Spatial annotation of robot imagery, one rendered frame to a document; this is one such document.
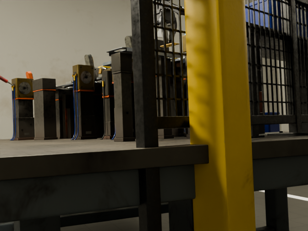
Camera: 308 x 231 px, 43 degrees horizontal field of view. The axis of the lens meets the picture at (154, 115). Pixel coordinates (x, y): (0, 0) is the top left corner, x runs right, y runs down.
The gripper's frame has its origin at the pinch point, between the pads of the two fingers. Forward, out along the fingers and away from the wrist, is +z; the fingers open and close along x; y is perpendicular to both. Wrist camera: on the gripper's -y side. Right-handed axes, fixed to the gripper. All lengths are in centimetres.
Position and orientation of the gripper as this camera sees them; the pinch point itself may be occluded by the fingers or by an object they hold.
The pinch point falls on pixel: (169, 41)
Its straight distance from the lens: 170.3
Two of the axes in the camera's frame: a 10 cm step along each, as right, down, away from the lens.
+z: 0.5, 10.0, -0.4
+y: -6.7, 0.6, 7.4
